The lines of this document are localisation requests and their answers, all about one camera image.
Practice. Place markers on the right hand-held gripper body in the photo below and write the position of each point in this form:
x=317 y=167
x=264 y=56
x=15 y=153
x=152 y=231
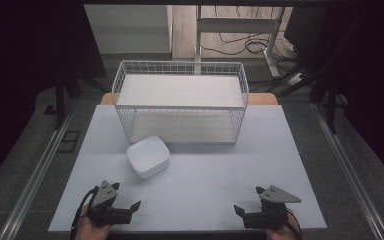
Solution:
x=270 y=213

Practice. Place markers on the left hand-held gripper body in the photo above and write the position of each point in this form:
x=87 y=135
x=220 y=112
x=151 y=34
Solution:
x=106 y=213

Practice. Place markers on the person's left hand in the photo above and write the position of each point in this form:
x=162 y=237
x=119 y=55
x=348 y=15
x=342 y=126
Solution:
x=90 y=230

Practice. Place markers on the person's right hand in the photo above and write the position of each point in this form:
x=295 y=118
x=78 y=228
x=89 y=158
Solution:
x=281 y=234

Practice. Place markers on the pale table cover sheet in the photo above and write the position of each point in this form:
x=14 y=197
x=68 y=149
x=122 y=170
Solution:
x=213 y=186

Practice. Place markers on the white square bowl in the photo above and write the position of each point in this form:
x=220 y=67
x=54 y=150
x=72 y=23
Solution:
x=148 y=156

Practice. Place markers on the wooden table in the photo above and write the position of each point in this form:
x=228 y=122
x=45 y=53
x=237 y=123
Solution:
x=263 y=99

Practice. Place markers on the black metal stand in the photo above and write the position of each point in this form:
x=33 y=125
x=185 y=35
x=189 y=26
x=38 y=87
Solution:
x=60 y=103
x=330 y=110

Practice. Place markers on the white power strip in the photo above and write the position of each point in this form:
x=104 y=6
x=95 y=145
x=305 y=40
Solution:
x=295 y=79

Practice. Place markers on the dark curtain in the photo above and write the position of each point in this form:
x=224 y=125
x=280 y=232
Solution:
x=373 y=83
x=20 y=66

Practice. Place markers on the white cabinet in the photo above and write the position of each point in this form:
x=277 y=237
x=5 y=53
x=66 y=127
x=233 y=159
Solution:
x=130 y=30

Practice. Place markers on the black rectangular floor frame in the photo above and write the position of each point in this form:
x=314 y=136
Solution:
x=69 y=132

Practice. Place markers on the aluminium rail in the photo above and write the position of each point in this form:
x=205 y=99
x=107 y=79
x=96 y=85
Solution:
x=346 y=170
x=35 y=180

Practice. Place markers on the white metal desk frame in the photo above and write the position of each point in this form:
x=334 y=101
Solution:
x=236 y=25

